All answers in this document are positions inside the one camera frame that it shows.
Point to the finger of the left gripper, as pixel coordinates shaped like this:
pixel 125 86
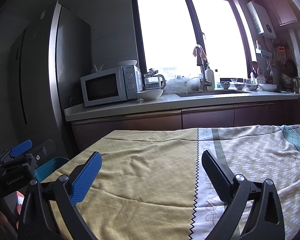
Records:
pixel 20 149

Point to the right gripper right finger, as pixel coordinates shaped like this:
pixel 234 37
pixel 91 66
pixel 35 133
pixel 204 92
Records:
pixel 220 175

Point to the large white bowl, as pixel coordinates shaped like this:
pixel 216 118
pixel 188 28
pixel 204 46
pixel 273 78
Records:
pixel 149 95

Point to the white grey patterned cloth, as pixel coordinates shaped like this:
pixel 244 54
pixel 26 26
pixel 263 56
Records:
pixel 256 152

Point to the stainless steel refrigerator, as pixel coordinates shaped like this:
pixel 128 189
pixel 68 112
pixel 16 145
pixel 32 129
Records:
pixel 47 61

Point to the white soap dispenser bottle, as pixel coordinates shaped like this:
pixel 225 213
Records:
pixel 209 75

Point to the white microwave oven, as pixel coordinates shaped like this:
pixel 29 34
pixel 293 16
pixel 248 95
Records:
pixel 111 86

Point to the clear plastic bag on counter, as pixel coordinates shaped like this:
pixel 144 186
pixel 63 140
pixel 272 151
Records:
pixel 177 85

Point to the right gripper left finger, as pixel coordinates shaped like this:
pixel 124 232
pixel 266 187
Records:
pixel 83 176

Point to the left hand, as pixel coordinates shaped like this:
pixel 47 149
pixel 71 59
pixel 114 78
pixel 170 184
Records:
pixel 10 209

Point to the kitchen counter with cabinets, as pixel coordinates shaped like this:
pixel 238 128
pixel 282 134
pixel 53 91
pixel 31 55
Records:
pixel 172 112

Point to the white water heater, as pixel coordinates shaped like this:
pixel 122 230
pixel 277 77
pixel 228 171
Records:
pixel 261 20

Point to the yellow patterned tablecloth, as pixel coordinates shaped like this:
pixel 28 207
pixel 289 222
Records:
pixel 145 187

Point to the glass electric kettle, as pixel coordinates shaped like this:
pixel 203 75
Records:
pixel 153 80

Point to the blue trash bin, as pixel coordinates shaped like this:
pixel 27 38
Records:
pixel 49 167

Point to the kitchen faucet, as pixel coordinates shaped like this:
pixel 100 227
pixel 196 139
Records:
pixel 199 53

